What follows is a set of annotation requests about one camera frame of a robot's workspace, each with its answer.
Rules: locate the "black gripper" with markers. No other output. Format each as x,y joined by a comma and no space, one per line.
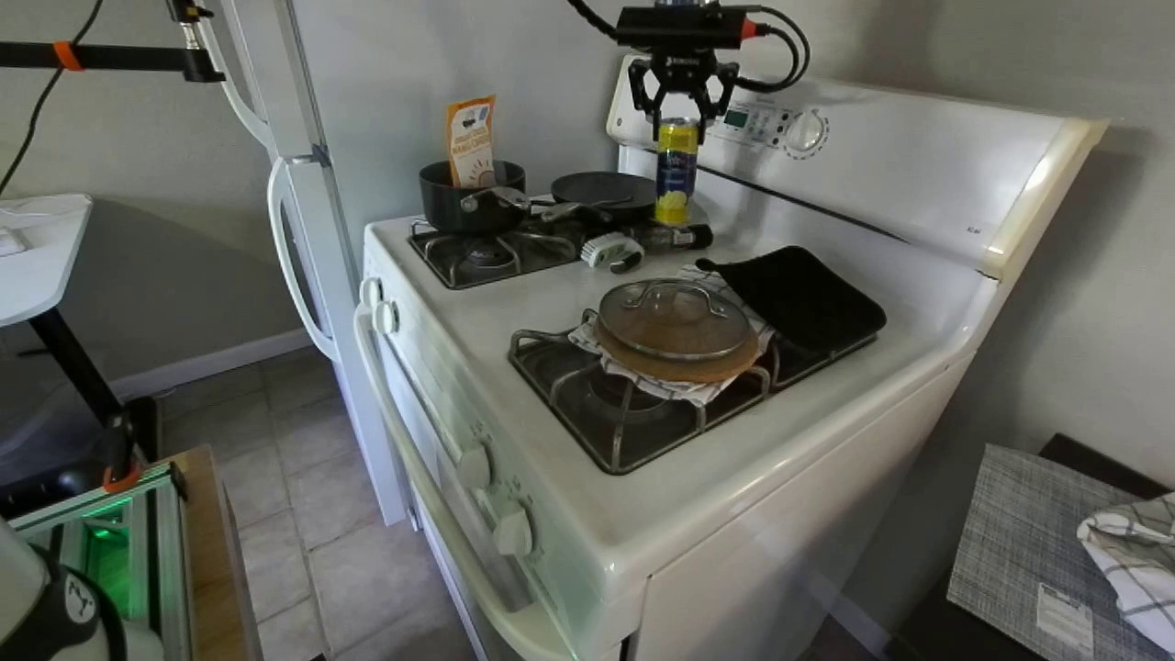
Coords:
682,52

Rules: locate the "yellow soda can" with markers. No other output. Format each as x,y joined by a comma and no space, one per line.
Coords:
677,150

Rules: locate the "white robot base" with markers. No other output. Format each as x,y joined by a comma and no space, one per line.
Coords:
53,612

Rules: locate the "dark frying pan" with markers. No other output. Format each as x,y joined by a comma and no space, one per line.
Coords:
611,193

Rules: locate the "orange food pouch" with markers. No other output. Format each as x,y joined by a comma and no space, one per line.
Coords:
470,142

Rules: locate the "glass pot lid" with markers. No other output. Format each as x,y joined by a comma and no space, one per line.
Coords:
673,317

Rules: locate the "black baking tray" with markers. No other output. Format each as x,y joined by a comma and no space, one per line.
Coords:
802,298

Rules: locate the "left black burner grate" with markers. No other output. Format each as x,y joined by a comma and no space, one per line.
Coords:
464,262

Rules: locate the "black burner grate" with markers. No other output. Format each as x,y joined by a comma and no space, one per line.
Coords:
464,262
624,429

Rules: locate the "white gas stove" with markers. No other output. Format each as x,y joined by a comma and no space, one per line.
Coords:
677,464

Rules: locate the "right black burner grate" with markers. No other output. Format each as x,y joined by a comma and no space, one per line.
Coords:
624,429

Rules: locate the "white refrigerator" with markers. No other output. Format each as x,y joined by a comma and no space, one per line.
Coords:
271,90

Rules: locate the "white stove knob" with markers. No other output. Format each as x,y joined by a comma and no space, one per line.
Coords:
517,535
476,469

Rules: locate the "grey woven placemat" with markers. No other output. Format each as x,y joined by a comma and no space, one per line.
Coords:
1022,572

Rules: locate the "white side table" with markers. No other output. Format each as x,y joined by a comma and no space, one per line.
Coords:
40,242

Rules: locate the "wooden robot cart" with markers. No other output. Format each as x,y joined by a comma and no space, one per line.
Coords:
158,557

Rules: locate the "grey saucepan with handle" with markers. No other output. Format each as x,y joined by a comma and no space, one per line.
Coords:
484,211

